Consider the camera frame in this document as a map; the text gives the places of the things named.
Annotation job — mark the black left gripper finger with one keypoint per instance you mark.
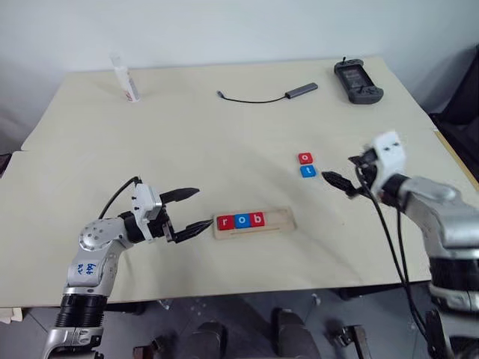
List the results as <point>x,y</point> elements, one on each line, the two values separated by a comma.
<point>181,193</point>
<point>194,229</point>

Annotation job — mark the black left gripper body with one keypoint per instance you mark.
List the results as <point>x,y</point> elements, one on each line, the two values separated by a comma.
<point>163,223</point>

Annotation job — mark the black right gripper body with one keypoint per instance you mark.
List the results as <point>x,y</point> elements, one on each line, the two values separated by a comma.
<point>368,170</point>

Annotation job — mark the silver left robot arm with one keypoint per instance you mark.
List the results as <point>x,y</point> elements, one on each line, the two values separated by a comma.
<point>93,239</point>

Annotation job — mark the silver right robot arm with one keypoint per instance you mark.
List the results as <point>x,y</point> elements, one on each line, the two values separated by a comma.
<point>438,217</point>

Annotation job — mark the red letter block r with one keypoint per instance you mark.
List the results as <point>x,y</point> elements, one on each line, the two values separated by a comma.
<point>225,221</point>

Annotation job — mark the blue letter block t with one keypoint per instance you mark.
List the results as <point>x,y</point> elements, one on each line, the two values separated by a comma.
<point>308,171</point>

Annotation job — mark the red letter block o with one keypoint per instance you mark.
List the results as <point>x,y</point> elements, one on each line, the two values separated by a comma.
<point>305,158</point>

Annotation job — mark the blue letter block o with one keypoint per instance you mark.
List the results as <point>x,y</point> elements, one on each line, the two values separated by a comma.
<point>241,220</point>

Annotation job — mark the red letter block b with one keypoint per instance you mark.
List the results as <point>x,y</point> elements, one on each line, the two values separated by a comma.
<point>257,220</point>

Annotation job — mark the wooden letter tray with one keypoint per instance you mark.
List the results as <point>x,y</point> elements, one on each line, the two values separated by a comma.
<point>277,221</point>

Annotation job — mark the beige paper table cover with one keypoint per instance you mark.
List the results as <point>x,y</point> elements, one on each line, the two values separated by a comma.
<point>187,142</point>

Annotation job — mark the dark grey handheld controller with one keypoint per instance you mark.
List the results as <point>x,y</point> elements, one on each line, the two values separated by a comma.
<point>357,82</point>

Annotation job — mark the dark rounded shape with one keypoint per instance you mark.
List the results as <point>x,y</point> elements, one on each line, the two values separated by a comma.
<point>204,342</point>
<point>293,334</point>

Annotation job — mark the black fabric chair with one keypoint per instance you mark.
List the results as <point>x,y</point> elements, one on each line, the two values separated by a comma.
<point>460,97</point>

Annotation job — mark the white tube with red print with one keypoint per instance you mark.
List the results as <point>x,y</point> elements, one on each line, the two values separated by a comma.
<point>125,80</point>

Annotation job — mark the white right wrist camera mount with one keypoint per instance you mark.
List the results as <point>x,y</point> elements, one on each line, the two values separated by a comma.
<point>389,157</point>

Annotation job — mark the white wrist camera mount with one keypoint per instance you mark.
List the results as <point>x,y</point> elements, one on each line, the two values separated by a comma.
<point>389,157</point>
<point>144,203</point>

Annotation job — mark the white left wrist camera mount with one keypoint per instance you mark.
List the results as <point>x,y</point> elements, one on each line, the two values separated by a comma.
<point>144,203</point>

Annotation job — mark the dark metal bracket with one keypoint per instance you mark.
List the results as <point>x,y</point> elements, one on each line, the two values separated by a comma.
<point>351,342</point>

